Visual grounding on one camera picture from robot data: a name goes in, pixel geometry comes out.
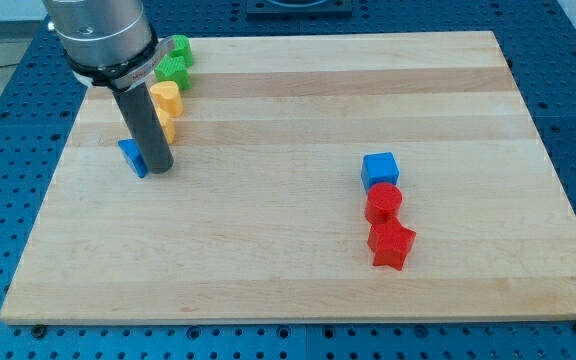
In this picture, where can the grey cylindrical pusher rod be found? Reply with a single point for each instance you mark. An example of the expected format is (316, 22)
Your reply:
(139, 114)

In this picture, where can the blue cube block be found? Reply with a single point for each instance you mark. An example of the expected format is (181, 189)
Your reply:
(378, 168)

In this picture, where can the red cylinder block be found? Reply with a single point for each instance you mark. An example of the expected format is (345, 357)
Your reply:
(383, 203)

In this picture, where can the blue triangle block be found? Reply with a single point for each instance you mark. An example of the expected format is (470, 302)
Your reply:
(133, 157)

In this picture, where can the yellow block behind rod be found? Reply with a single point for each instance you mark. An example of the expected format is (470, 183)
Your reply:
(167, 125)

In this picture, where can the green block at back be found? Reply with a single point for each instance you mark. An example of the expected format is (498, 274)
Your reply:
(182, 49)

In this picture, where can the wooden board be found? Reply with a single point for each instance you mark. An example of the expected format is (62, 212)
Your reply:
(261, 218)

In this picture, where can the red star block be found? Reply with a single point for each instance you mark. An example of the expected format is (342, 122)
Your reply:
(390, 242)

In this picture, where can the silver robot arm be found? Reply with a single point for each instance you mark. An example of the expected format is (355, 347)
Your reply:
(112, 44)

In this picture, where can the yellow heart block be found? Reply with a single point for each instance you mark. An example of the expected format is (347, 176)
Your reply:
(167, 97)

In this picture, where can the green star block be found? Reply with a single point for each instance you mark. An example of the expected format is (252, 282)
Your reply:
(174, 69)

